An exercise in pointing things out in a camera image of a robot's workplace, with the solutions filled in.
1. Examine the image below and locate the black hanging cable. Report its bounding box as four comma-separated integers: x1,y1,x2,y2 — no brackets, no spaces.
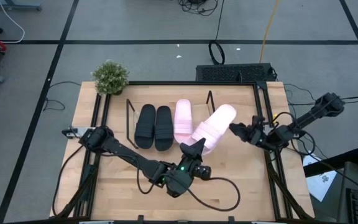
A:
208,0,226,65

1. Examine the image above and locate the white floor cable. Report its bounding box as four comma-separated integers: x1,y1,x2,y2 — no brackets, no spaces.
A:
0,0,26,44

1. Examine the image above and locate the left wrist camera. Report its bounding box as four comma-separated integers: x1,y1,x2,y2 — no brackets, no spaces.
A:
193,165,213,182

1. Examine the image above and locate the black metal table frame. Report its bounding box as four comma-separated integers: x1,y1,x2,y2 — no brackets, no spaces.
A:
53,80,315,222

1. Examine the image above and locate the yellow hanging cable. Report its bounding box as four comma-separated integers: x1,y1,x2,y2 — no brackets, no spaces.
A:
259,0,280,64

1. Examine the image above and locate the black cable tangle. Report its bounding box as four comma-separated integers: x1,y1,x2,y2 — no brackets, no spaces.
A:
178,0,219,16

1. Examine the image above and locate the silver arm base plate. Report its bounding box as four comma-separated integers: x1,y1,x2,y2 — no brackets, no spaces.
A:
62,126,88,138

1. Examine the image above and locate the black desk beam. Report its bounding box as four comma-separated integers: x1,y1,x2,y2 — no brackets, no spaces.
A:
303,148,358,178

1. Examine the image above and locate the black floor cable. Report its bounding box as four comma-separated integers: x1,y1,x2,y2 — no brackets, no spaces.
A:
43,80,82,111
283,83,358,106

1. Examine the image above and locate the grey desk foot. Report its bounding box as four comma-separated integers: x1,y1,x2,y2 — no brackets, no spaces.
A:
0,0,42,11

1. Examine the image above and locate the pink rubber slide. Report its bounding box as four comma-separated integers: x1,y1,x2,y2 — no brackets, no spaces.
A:
173,98,195,145
183,103,238,157

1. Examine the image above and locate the small green potted plant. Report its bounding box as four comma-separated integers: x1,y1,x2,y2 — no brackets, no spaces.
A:
91,59,131,96

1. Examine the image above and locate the white paper sheet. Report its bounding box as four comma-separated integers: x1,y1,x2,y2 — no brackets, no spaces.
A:
303,151,338,202

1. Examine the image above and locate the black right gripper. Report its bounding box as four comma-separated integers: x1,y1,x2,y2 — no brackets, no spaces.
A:
228,114,281,152

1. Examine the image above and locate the black rubber slide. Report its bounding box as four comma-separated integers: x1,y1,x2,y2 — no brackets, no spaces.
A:
154,105,175,152
134,103,157,150

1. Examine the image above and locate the black computer case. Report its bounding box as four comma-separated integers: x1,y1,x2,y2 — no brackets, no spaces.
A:
195,63,276,83

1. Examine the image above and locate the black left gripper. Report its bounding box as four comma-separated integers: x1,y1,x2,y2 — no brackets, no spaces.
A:
163,138,207,198

